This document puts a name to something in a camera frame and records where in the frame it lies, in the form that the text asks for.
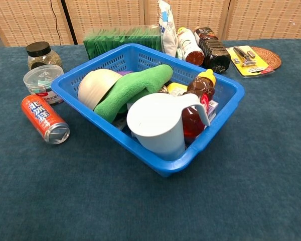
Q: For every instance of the glass jar black lid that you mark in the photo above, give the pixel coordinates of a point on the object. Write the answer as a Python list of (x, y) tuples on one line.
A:
[(38, 54)]

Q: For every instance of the printed snack package corner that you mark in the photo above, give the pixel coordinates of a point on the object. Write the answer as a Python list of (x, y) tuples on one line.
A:
[(212, 109)]

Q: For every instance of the white label bottle yellow cap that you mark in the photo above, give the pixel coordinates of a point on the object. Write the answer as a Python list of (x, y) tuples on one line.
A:
[(189, 44)]

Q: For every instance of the white measuring scoop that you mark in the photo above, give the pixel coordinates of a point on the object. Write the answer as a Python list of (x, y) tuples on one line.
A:
[(158, 125)]

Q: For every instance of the bamboo folding screen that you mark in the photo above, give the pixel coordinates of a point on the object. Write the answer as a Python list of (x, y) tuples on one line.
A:
[(102, 15)]

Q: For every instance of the clear box green packets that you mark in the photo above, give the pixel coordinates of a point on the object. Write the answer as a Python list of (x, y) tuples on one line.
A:
[(110, 40)]

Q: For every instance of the patterned seed packet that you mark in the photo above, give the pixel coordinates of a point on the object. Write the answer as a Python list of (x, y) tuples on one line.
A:
[(163, 89)]

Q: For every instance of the orange soda can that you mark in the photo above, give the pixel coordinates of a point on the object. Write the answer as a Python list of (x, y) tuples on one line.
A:
[(40, 115)]

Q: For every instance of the purple block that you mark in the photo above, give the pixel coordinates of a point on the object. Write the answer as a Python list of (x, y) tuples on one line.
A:
[(125, 73)]

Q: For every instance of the dark tea bottle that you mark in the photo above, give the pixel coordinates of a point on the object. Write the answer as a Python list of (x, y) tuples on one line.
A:
[(214, 54)]

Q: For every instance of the green fleece cloth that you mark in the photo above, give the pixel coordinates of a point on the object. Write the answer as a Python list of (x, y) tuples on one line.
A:
[(130, 88)]

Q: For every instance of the beige bowl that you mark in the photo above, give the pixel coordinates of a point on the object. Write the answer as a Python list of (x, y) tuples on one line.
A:
[(96, 86)]

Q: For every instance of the white snack bag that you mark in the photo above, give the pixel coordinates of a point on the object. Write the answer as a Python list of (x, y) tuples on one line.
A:
[(169, 35)]

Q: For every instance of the round woven coaster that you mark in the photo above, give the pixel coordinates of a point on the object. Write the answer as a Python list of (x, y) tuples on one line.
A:
[(271, 59)]

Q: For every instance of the yellow razor blister pack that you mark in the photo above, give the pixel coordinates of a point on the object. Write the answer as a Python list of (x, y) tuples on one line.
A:
[(250, 61)]

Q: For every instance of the brown sauce bottle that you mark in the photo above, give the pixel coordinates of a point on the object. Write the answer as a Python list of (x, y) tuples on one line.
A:
[(200, 86)]

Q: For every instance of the blue felt table cover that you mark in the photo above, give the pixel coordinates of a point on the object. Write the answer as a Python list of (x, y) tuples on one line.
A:
[(115, 200)]

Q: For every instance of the blue plastic basket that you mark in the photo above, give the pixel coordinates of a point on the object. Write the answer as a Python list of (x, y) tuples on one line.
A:
[(165, 165)]

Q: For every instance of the clear tub of clips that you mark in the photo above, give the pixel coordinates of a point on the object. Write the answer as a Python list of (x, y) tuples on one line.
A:
[(40, 80)]

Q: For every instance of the yellow lidded packet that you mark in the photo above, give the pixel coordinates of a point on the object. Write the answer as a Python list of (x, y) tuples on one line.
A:
[(176, 88)]

